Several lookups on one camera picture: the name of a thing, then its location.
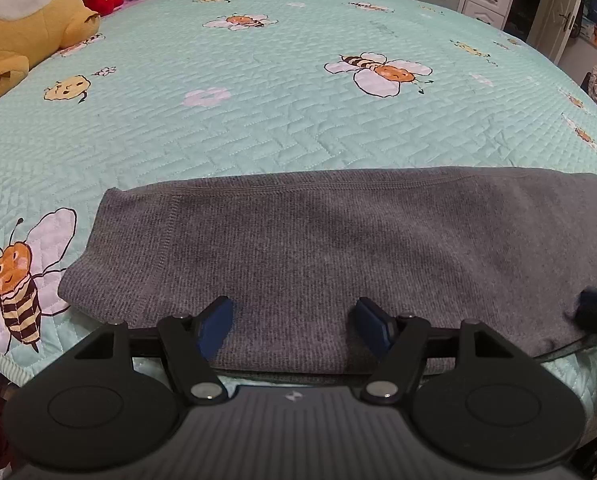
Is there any mint quilted bee bedspread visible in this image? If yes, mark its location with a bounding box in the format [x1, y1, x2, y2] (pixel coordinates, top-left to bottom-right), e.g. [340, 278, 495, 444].
[0, 0, 597, 440]

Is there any white drawer cabinet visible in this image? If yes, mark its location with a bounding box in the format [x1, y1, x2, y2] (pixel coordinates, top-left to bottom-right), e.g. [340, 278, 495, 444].
[463, 0, 513, 30]

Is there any white door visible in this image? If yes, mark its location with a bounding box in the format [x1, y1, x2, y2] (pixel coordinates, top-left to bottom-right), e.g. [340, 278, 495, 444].
[527, 0, 582, 64]

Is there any grey knitted sweater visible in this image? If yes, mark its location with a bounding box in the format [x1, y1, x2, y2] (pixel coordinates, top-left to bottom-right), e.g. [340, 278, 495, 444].
[59, 167, 597, 376]

